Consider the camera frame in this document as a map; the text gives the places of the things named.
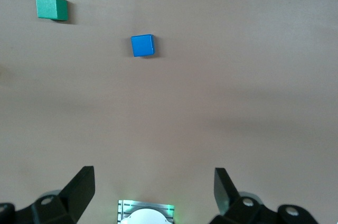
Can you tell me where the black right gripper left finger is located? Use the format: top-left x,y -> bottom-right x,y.
0,165 -> 96,224

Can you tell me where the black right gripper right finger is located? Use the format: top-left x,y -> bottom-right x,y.
208,167 -> 317,224

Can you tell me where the blue wooden block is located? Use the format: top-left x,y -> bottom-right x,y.
130,33 -> 155,58

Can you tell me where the green wooden block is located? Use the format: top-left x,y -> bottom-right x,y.
35,0 -> 69,22

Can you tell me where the brown paper table cover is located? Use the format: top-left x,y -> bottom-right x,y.
0,0 -> 338,224

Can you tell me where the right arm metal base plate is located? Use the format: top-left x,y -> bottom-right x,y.
117,199 -> 176,224

